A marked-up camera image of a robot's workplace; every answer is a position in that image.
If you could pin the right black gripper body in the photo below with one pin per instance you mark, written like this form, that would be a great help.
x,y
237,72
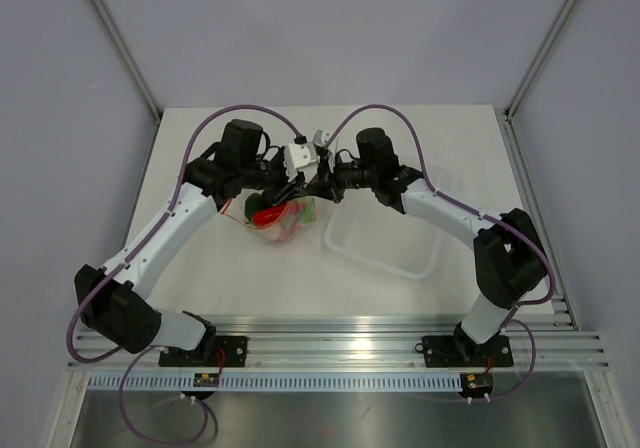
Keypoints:
x,y
340,177

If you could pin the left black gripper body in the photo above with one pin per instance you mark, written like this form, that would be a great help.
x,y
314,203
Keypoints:
x,y
270,176

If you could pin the green avocado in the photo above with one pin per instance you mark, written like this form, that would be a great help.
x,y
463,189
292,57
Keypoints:
x,y
253,204

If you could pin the red chili pepper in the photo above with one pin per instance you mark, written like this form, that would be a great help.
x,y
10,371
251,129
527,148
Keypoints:
x,y
269,216

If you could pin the red dragon fruit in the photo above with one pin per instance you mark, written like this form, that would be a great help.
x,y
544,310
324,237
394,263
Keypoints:
x,y
296,215

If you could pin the clear zip bag orange zipper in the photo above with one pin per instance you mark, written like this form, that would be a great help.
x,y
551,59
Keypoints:
x,y
274,224

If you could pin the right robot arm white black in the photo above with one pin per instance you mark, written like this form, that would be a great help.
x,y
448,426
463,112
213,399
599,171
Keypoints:
x,y
508,256

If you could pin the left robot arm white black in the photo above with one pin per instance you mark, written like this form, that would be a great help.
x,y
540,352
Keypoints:
x,y
113,298

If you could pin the white plastic perforated basket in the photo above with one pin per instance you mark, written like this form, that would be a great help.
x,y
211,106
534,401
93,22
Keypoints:
x,y
363,230

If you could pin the left small circuit board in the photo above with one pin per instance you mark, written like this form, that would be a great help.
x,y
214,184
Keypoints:
x,y
206,379

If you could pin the small circuit board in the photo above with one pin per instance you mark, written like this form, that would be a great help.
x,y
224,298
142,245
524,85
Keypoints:
x,y
206,379
476,382

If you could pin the right small circuit board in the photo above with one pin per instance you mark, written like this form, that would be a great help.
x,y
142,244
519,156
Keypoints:
x,y
476,382

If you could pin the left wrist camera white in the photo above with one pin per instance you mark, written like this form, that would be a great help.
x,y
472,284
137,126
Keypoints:
x,y
298,158

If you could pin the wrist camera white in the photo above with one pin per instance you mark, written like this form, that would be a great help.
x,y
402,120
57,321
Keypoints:
x,y
298,158
321,146

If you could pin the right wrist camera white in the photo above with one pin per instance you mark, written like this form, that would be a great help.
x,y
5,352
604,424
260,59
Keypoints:
x,y
321,146

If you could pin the aluminium mounting rail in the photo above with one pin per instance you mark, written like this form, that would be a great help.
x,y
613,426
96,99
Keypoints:
x,y
387,343

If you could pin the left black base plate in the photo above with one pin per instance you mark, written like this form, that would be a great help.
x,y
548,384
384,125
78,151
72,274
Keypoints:
x,y
230,350

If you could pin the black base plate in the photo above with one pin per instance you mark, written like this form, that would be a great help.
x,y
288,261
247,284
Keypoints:
x,y
230,350
440,350

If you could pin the left aluminium frame post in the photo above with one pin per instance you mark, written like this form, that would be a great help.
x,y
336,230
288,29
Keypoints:
x,y
109,25

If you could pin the aluminium frame post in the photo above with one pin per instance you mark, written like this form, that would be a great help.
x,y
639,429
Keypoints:
x,y
543,52
109,25

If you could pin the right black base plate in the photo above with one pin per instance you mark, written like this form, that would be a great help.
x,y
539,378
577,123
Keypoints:
x,y
440,350

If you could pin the white slotted cable duct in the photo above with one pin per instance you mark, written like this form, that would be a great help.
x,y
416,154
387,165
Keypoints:
x,y
283,382

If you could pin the right aluminium frame post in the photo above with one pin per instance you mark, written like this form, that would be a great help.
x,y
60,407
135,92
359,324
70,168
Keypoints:
x,y
543,52

